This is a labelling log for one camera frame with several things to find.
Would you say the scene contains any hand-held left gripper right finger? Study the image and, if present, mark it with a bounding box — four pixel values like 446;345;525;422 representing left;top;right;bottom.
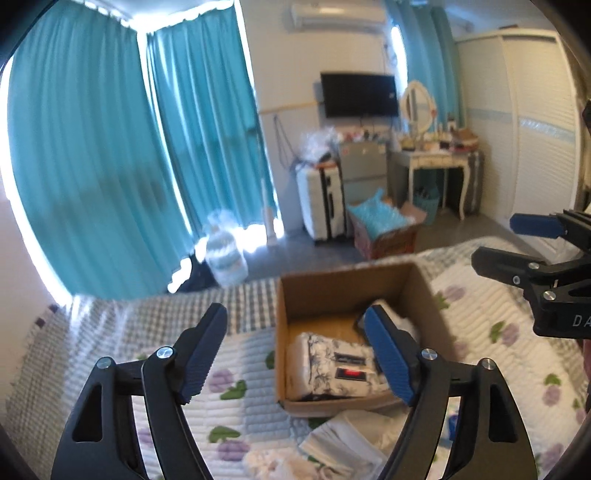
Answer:
363;305;539;480

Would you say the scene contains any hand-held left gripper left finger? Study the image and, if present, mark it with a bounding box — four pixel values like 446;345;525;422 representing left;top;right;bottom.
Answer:
51;303;228;480

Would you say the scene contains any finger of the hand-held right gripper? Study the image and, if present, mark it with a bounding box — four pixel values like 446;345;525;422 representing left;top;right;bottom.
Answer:
510;209;591;254
471;246;561;291

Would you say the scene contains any white packaged cloth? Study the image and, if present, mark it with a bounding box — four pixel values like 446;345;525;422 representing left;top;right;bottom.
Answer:
355;299;422;348

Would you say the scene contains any floral printed packaged cloth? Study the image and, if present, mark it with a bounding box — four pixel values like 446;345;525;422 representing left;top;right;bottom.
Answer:
286;332;393;401

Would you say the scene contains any dark grey suitcase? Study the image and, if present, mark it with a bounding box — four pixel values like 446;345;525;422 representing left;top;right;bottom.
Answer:
465;150;486;214

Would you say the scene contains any dark floor bag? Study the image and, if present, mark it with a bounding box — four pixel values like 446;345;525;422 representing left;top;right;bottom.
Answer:
178;257;216;294

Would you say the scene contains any clear-wrapped grey white cloth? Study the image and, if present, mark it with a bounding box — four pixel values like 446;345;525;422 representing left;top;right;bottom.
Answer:
299;410;411;477

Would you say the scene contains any teal basket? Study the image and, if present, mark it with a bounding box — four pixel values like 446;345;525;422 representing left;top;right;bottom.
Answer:
412;184;440;225

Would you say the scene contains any white sliding wardrobe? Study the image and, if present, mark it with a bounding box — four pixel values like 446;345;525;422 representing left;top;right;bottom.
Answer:
455;30;583;220

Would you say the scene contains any brown cardboard floor box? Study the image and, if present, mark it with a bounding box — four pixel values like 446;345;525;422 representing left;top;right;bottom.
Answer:
348;198;428;260

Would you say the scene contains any large clear water jug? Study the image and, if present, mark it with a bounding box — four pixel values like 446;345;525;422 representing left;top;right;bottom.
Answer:
203;210;249;285

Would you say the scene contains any white dressing table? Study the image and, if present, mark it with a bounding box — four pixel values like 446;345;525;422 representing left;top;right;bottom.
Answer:
390;147;472;221

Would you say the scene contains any cluster of cosmetic bottles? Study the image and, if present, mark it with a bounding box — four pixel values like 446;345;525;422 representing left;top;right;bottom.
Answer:
401;119;480;153

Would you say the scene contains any teal plastic bag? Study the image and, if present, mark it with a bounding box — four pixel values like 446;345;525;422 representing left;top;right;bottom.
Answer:
346;188;413;241

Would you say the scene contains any grey small cabinet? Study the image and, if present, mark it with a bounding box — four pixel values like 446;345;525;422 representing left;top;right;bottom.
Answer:
339;140;389;207

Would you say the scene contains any white oval vanity mirror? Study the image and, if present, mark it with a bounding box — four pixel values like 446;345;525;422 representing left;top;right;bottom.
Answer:
399;80;437;140

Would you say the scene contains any white suitcase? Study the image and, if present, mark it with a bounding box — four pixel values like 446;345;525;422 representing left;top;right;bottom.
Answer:
295;164;348;244

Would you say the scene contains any teal curtain beside wardrobe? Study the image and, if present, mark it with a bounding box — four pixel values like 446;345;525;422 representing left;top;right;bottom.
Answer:
385;0;463;123

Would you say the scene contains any clear crumpled plastic bag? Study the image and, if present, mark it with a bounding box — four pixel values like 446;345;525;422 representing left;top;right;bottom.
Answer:
298;128;341;167

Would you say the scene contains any wide teal curtain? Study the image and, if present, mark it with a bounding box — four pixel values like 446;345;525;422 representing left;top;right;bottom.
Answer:
7;0;197;301

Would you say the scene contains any narrow teal curtain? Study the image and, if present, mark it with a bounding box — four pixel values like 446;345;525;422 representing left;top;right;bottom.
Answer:
147;7;279;243

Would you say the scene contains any white air conditioner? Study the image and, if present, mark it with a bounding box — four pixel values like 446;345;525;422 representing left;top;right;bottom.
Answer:
290;2;389;34

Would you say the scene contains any black wall television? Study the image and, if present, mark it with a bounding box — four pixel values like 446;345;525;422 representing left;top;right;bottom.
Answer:
320;71;400;120

